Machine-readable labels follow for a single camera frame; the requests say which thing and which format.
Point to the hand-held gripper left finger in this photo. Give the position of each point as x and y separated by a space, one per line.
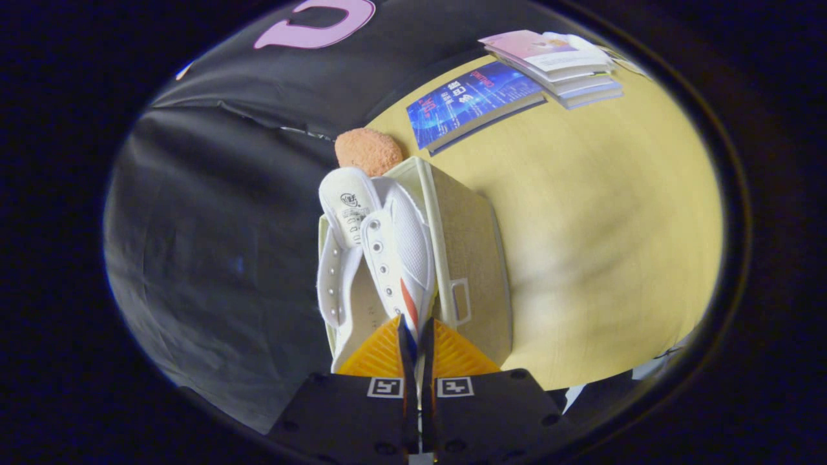
355 420

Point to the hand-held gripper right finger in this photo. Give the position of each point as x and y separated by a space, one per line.
491 413

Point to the beige fabric storage box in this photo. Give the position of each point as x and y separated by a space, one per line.
471 258

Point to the white canvas shoe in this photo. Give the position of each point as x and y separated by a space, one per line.
407 245

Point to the black backdrop cloth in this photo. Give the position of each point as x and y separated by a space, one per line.
226 226

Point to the orange plush toy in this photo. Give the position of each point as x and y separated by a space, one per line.
368 150

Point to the blue cover book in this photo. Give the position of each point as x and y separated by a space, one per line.
465 100

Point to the stack of pink books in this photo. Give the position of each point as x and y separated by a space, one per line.
549 55

